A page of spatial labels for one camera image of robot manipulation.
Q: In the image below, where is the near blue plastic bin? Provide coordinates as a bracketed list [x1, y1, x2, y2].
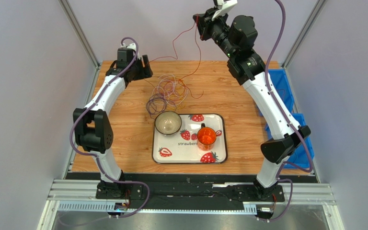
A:
[261, 113, 314, 172]

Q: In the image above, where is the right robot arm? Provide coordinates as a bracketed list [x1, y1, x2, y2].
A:
[193, 7, 311, 190]

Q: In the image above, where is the white strawberry tray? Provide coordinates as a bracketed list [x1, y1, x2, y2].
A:
[152, 114, 228, 164]

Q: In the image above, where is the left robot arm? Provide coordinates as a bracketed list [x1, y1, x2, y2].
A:
[70, 46, 152, 193]

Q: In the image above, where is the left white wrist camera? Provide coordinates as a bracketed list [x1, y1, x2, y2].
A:
[119, 43, 140, 60]

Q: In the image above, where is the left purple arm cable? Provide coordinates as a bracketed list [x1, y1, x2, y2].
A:
[68, 36, 151, 219]

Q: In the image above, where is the orange transparent mug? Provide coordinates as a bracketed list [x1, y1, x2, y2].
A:
[196, 123, 217, 151]

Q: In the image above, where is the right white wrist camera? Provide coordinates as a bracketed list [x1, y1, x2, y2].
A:
[212, 0, 238, 21]

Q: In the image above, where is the blue plastic bin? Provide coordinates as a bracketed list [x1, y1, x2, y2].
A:
[268, 69, 295, 112]
[261, 113, 314, 172]

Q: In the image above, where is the beige ceramic bowl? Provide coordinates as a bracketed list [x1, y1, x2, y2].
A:
[154, 111, 182, 135]

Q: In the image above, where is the far blue plastic bin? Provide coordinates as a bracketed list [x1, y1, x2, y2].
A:
[268, 69, 295, 112]

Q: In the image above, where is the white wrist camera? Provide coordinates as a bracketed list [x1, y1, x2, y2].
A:
[119, 43, 140, 60]
[212, 0, 238, 21]

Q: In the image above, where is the aluminium frame rail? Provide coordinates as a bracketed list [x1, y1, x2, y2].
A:
[38, 180, 344, 230]

